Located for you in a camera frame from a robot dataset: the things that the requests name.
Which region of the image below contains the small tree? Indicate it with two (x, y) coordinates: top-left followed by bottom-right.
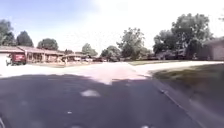
(81, 42), (99, 58)
(100, 45), (122, 62)

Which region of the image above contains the tall leafy tree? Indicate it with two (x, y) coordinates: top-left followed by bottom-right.
(116, 27), (148, 61)

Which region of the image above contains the grass lawn strip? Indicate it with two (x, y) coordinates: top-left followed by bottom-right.
(128, 59), (188, 66)

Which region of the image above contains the grey asphalt road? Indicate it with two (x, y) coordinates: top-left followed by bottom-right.
(0, 61), (204, 128)

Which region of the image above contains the dark bushy tree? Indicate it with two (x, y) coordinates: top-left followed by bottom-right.
(152, 29), (178, 56)

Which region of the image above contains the wide concrete driveway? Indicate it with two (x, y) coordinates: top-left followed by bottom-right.
(131, 60), (224, 77)

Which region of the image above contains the round dark tree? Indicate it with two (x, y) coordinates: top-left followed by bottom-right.
(37, 37), (60, 52)

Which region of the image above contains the long low brick house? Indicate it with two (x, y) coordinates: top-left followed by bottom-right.
(0, 45), (65, 64)

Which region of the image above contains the shaded grass lawn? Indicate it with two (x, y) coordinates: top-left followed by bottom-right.
(151, 63), (224, 101)

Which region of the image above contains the big broad tree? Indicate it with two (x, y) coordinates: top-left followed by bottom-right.
(171, 13), (214, 60)

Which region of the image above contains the grey concrete kerb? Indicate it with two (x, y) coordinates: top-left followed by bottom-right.
(146, 74), (224, 128)

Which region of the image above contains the red vehicle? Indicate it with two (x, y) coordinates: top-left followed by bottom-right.
(5, 53), (28, 67)

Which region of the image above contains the dark building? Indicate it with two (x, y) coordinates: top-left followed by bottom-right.
(199, 37), (224, 62)

